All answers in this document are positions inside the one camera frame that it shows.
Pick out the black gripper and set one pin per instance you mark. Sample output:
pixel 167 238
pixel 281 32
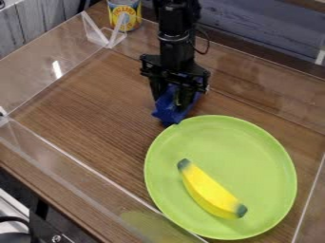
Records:
pixel 191 79

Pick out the blue star-shaped block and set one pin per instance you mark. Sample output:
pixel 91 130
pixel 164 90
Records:
pixel 167 111

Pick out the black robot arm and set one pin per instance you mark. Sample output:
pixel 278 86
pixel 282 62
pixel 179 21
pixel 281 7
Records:
pixel 172 66

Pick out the green plate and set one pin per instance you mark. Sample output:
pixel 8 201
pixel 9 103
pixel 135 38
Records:
pixel 243 158

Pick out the yellow printed can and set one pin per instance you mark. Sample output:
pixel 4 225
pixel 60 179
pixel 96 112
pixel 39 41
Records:
pixel 126 11

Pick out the yellow toy banana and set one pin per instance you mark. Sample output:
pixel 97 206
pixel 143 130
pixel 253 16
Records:
pixel 208 193

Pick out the clear acrylic corner bracket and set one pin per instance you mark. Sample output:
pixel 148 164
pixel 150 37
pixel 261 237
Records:
pixel 104 37

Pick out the clear acrylic enclosure wall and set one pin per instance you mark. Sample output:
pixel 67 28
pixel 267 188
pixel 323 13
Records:
pixel 77 128

